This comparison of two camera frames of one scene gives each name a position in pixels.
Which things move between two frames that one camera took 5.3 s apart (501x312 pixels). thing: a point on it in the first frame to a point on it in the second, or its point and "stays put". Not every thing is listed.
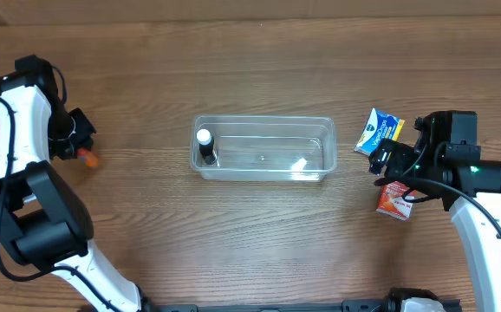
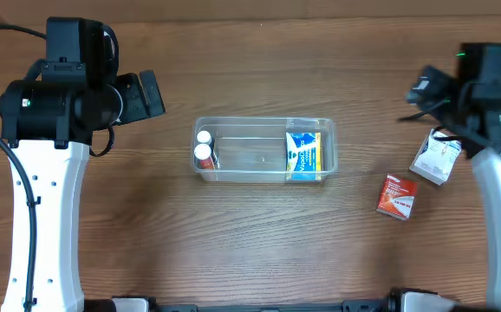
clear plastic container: (263, 147) stays put
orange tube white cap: (87, 159) to (203, 159)
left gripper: (82, 130) to (150, 96)
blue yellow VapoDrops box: (380, 125) to (302, 156)
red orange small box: (391, 201) stays put
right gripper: (387, 155) to (424, 89)
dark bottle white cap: (206, 146) stays put
